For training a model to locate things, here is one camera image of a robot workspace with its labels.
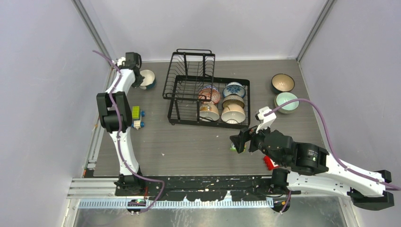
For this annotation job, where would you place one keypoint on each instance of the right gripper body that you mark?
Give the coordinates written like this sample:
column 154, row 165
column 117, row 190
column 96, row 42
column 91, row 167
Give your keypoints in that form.
column 261, row 146

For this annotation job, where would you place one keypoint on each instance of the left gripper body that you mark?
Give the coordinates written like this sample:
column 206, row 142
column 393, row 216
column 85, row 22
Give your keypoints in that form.
column 139, row 81

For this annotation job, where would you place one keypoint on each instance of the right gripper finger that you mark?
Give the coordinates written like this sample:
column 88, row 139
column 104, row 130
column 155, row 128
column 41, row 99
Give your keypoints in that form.
column 251, row 132
column 239, row 141

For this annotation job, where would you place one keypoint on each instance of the dark teal bowl white foot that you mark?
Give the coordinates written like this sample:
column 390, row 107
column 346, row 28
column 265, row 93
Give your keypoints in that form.
column 149, row 80

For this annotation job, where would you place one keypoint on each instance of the blue white patterned bowl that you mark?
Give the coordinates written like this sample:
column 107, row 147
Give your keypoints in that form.
column 234, row 88

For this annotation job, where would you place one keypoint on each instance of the black wire dish rack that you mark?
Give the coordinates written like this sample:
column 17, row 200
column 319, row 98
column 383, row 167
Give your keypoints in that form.
column 190, row 83

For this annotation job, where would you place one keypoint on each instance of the teal bowl tan interior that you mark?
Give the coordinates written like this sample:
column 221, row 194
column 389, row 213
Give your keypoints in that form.
column 282, row 83

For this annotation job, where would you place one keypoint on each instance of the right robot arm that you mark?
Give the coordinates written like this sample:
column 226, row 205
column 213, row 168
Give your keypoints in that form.
column 307, row 167

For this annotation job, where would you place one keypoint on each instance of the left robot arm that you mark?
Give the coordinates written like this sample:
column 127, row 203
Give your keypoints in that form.
column 115, row 117

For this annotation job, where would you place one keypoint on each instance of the green owl block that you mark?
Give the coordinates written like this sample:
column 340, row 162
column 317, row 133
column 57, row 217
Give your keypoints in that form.
column 233, row 148

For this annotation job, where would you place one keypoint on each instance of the red grid block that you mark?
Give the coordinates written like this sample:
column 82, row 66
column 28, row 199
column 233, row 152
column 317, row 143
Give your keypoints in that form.
column 270, row 164

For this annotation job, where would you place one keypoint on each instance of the cream bowl right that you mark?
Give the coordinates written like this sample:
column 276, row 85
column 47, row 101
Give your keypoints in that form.
column 233, row 114

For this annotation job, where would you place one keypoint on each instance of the cream bowl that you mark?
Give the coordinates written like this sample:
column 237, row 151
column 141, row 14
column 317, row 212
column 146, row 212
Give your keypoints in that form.
column 233, row 114
column 208, row 112

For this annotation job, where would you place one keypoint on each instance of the yellow blue toy block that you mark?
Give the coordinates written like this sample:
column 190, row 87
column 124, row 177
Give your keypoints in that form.
column 137, row 115

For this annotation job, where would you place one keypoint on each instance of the brown rimmed stacked bowl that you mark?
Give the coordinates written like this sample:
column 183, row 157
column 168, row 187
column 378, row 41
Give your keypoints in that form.
column 233, row 99

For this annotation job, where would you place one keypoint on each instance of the cream bowl left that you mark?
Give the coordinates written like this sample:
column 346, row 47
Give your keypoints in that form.
column 208, row 112

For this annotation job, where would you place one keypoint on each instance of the red patterned bowl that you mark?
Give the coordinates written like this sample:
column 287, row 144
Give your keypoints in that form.
column 209, row 94

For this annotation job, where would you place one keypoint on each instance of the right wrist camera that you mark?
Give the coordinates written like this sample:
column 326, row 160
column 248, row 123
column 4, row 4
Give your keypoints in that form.
column 266, row 117

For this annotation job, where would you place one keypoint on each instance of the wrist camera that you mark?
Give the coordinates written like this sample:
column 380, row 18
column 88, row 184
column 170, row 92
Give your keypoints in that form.
column 266, row 117
column 120, row 62

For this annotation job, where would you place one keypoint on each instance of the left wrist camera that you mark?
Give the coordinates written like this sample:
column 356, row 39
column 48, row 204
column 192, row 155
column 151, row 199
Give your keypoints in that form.
column 120, row 62

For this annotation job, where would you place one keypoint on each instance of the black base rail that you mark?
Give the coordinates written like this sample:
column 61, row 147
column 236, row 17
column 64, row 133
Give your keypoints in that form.
column 218, row 187

